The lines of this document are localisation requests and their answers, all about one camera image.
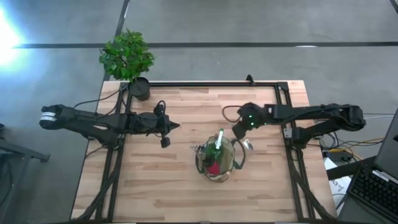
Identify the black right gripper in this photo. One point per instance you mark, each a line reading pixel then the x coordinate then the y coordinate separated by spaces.
pixel 240 132

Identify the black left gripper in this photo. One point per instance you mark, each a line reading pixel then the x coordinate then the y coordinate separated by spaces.
pixel 146 123

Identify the green spray bottle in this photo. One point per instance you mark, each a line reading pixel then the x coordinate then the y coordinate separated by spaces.
pixel 219 140

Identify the beige green gardening bag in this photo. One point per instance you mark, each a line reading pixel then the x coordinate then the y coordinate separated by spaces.
pixel 228 157

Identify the red black garden glove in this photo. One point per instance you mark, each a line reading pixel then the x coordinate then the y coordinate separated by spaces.
pixel 214 168

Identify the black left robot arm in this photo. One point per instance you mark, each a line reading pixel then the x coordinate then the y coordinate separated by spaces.
pixel 93 123

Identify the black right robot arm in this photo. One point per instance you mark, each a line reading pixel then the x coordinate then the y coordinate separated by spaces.
pixel 311 112

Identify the potted green plant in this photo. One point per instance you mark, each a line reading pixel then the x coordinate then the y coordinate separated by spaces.
pixel 126 56

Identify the white paper box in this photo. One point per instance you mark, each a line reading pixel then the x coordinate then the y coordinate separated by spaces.
pixel 337 186

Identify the black laptop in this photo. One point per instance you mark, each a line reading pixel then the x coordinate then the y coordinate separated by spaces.
pixel 373 189

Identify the black metal stand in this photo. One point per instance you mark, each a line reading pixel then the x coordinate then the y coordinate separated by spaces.
pixel 25 154

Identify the black aluminium frame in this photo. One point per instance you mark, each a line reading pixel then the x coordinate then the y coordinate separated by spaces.
pixel 202 84

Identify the small black bracket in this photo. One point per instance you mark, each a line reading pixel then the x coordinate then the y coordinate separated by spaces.
pixel 249 79

